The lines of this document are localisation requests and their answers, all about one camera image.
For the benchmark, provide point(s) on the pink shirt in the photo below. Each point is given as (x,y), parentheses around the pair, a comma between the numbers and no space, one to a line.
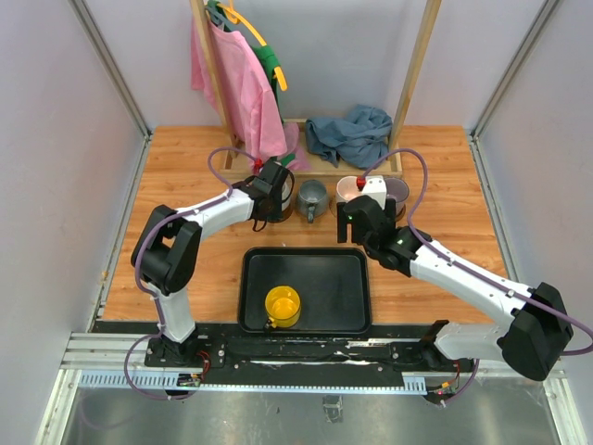
(245,92)

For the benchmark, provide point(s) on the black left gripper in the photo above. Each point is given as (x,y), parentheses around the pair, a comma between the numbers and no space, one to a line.
(275,214)

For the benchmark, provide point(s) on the green garment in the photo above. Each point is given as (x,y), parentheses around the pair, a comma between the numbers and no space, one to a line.
(273,69)

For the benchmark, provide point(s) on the blue crumpled cloth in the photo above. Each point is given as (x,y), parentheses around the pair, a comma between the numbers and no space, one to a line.
(359,139)

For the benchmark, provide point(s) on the wooden clothes rack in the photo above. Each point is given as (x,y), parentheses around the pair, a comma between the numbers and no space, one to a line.
(232,166)

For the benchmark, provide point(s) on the yellow mug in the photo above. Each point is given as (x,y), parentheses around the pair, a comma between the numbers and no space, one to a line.
(283,307)

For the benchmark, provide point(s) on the brown wooden coaster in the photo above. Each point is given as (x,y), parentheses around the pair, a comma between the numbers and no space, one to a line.
(401,211)
(280,216)

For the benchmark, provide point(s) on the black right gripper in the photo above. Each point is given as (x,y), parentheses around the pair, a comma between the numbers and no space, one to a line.
(343,223)

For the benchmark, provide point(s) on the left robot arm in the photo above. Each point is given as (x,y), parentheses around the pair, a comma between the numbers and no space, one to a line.
(165,256)

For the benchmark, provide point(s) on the grey mug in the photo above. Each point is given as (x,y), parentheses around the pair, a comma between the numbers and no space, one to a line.
(312,200)

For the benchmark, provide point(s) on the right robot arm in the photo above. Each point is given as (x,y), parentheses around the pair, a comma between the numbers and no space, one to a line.
(529,328)

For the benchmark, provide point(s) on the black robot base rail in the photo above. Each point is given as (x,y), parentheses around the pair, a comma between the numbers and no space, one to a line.
(379,358)

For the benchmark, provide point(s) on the yellow clothes hanger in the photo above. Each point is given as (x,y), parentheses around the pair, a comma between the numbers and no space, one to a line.
(278,73)

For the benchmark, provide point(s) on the woven rattan coaster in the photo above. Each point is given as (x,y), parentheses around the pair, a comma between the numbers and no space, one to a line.
(333,207)

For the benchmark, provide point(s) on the white speckled mug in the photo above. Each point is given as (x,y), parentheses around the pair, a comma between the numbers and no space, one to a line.
(287,190)

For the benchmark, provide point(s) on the purple glass mug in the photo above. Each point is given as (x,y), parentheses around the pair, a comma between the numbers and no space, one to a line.
(397,190)

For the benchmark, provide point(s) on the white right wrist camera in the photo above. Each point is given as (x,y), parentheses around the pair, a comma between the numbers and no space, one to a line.
(375,188)

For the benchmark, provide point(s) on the pink mug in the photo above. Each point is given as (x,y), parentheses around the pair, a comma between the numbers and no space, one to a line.
(346,189)

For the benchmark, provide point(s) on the black plastic tray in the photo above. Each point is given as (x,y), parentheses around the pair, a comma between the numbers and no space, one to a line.
(332,283)

